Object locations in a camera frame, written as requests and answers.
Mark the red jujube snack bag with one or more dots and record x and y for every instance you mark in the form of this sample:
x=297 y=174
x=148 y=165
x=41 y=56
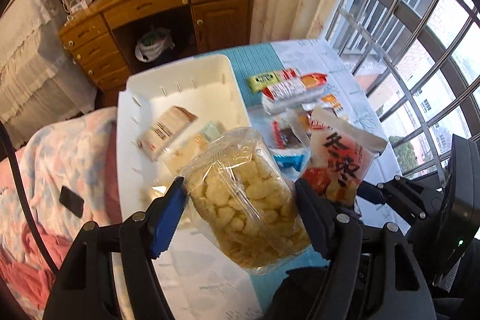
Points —
x=340 y=157

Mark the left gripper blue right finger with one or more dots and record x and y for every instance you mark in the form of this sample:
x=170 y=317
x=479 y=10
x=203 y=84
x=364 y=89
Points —
x=338 y=239

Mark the red white biscuit pack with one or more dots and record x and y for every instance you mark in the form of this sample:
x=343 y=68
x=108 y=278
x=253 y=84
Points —
x=292 y=92

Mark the metal window grille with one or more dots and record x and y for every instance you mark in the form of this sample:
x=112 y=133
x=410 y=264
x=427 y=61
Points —
x=417 y=62

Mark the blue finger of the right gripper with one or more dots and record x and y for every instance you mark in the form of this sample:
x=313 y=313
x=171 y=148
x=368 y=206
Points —
x=409 y=199
x=371 y=193

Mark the orange oats protein bar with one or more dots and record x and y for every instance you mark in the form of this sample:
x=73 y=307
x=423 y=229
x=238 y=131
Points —
x=327 y=102

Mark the blue foil candy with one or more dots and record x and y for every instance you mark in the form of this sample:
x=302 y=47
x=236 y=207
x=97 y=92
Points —
x=290 y=158

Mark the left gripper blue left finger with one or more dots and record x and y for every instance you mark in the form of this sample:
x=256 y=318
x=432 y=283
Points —
x=143 y=237

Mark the red white cookies pack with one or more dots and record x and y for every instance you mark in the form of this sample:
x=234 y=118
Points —
x=286 y=73

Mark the floral pink white blanket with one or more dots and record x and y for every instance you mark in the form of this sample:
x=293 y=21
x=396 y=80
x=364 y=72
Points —
x=80 y=154

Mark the clear bag yellow puffs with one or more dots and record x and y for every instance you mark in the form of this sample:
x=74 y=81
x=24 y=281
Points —
x=247 y=207

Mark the black phone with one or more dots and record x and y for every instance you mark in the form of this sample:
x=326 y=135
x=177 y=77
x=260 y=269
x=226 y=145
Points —
x=72 y=201

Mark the brownie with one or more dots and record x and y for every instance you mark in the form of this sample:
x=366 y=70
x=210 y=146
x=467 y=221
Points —
x=283 y=136

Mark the beige cracker pack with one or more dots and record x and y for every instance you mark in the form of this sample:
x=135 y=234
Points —
x=154 y=140

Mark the white plastic bag under desk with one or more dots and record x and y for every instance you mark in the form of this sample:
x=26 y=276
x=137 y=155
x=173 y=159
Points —
x=153 y=44

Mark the lace covered cabinet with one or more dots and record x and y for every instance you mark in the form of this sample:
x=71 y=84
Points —
x=40 y=83

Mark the blue white patterned tablecloth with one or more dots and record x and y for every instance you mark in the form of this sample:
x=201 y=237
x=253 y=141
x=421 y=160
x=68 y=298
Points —
x=340 y=93

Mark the green small snack pack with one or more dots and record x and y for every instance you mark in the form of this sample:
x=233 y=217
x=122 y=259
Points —
x=260 y=81

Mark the white plastic storage bin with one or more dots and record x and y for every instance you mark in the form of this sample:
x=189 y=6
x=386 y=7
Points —
x=207 y=88

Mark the wooden desk with drawers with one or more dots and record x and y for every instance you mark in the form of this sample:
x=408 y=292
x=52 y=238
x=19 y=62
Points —
x=102 y=39

